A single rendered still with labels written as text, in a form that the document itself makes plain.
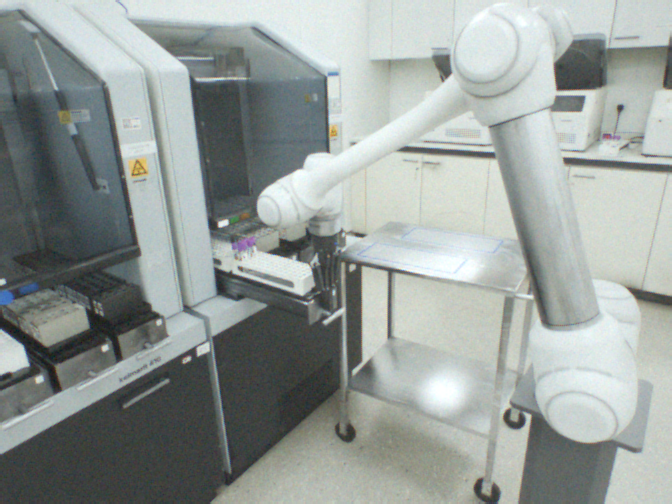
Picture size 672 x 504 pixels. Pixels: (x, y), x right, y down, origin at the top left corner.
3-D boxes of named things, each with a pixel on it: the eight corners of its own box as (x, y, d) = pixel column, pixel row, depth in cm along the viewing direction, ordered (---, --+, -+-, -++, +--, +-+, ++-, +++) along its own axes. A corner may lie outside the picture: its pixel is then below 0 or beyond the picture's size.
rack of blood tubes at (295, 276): (232, 276, 151) (230, 259, 149) (254, 266, 158) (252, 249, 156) (302, 299, 134) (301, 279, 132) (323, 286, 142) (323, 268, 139)
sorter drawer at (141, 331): (13, 296, 158) (5, 271, 155) (55, 281, 169) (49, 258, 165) (132, 367, 117) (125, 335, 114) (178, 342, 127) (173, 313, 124)
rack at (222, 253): (173, 257, 169) (170, 241, 167) (195, 249, 176) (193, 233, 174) (228, 275, 152) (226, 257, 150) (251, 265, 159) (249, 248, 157)
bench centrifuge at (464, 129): (416, 142, 353) (419, 50, 330) (452, 133, 398) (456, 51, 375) (488, 147, 320) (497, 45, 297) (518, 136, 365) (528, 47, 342)
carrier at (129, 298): (140, 303, 131) (136, 283, 129) (144, 304, 130) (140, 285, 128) (100, 320, 123) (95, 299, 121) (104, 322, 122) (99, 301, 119)
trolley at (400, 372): (333, 439, 192) (326, 253, 163) (383, 379, 228) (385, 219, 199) (500, 511, 158) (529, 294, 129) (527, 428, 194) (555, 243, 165)
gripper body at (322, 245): (323, 225, 133) (324, 255, 136) (304, 233, 127) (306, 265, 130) (344, 229, 129) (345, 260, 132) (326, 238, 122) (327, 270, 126)
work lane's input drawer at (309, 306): (165, 274, 172) (161, 251, 169) (196, 262, 182) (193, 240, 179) (321, 331, 131) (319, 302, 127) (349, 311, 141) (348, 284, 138)
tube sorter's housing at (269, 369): (87, 391, 226) (-11, 22, 168) (221, 320, 288) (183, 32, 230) (237, 499, 166) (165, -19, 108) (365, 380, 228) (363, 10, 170)
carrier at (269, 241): (275, 245, 172) (274, 229, 170) (279, 246, 171) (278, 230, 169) (253, 255, 164) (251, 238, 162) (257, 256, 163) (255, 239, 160)
